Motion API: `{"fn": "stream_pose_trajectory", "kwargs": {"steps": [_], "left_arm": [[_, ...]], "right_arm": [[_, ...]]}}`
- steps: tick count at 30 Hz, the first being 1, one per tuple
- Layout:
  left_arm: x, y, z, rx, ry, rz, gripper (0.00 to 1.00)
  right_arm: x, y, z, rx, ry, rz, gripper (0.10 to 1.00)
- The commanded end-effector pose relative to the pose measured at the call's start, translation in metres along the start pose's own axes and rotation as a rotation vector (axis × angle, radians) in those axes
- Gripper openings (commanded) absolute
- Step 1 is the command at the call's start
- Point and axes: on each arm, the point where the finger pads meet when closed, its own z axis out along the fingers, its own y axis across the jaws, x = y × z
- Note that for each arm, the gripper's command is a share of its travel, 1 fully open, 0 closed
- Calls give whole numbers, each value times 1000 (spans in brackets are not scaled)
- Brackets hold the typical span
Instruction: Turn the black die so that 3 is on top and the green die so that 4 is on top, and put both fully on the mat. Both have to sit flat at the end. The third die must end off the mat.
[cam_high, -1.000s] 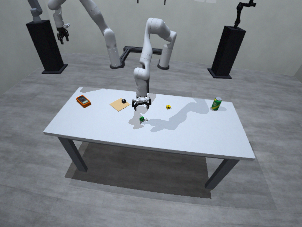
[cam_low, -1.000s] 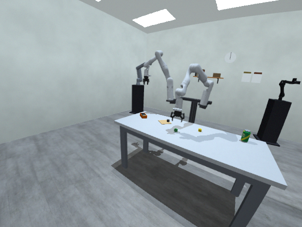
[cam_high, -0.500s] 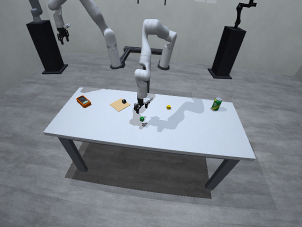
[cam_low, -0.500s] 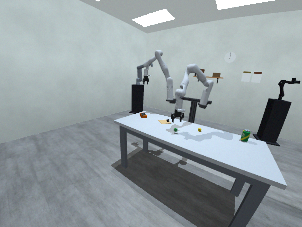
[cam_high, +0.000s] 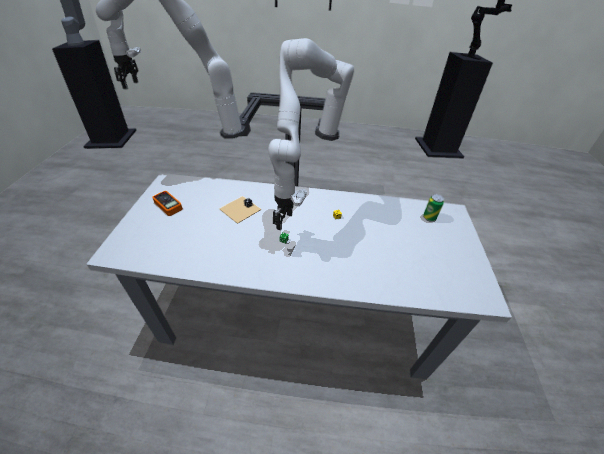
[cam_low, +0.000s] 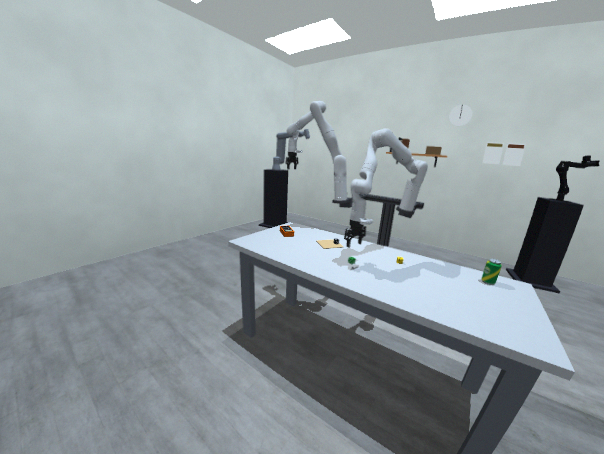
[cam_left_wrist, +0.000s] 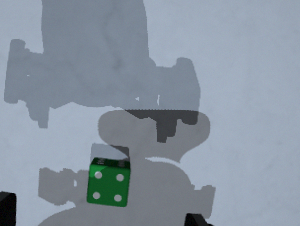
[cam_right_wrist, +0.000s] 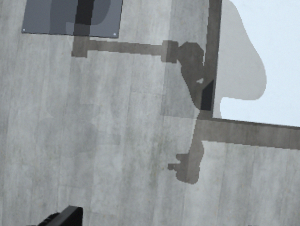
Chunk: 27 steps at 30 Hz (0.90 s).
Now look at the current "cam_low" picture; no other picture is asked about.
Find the orange pocket multimeter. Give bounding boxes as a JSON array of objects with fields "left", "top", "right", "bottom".
[{"left": 280, "top": 226, "right": 294, "bottom": 237}]

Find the tan square mat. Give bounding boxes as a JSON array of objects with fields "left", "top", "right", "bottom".
[{"left": 316, "top": 239, "right": 344, "bottom": 249}]

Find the green drink can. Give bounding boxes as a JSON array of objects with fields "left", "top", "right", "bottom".
[{"left": 481, "top": 259, "right": 502, "bottom": 285}]

